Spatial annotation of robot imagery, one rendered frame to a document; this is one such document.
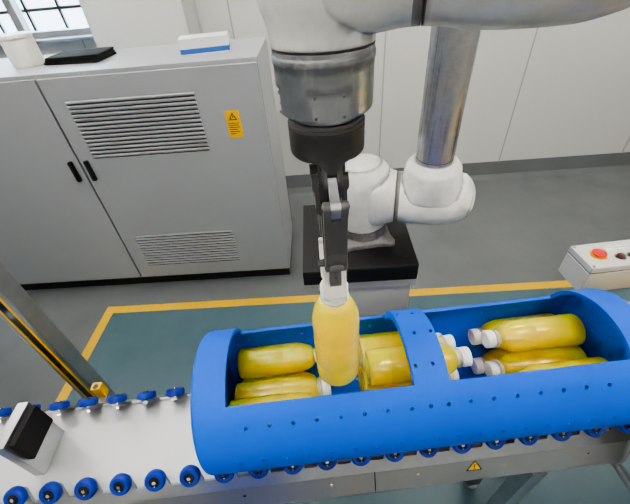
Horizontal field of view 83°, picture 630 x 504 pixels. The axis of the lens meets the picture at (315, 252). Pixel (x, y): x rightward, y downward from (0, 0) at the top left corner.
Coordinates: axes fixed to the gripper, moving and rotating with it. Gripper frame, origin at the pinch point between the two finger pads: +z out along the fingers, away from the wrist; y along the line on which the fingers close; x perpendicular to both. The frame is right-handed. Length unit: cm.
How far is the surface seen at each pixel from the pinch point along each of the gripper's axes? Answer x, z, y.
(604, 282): 80, 44, -31
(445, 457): 23, 57, 4
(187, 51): -53, -1, -168
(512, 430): 32, 38, 7
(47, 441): -69, 52, -7
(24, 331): -86, 45, -36
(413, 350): 14.8, 25.7, -3.5
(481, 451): 32, 56, 4
